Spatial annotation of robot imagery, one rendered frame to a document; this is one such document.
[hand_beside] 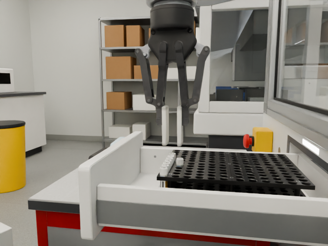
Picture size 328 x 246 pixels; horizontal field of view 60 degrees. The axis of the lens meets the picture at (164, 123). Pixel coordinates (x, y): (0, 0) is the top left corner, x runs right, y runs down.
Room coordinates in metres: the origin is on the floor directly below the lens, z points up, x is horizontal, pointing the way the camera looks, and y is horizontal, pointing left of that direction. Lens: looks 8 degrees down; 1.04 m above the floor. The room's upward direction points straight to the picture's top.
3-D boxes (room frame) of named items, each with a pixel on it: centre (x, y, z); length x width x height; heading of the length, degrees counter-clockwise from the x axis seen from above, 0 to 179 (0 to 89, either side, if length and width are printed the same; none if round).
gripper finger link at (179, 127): (0.50, -0.03, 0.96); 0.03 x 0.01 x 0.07; 170
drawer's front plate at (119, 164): (0.51, 0.08, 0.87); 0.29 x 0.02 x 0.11; 170
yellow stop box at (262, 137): (0.79, -0.27, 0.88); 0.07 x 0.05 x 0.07; 170
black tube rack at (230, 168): (0.48, -0.11, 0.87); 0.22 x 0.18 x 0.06; 80
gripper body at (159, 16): (0.51, -0.01, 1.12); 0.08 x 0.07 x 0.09; 80
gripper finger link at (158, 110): (0.51, 0.02, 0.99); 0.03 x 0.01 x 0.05; 80
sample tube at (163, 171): (0.42, 0.00, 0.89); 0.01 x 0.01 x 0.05
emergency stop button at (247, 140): (0.79, -0.24, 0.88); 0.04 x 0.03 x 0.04; 170
